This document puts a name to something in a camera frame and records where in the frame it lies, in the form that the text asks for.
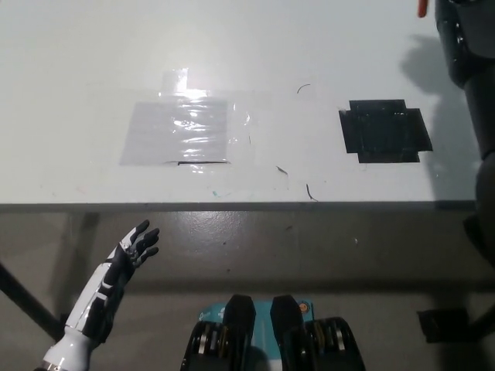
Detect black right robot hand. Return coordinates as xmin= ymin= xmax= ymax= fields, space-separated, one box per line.
xmin=435 ymin=0 xmax=479 ymax=88

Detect black diagonal table leg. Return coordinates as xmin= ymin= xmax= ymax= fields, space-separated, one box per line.
xmin=0 ymin=260 xmax=63 ymax=341

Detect black rounded object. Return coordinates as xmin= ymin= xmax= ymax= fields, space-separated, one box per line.
xmin=463 ymin=214 xmax=495 ymax=268

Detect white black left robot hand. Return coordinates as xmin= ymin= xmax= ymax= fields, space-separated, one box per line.
xmin=63 ymin=220 xmax=161 ymax=343

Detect robot torso black teal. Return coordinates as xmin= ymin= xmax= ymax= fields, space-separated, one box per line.
xmin=179 ymin=294 xmax=367 ymax=371

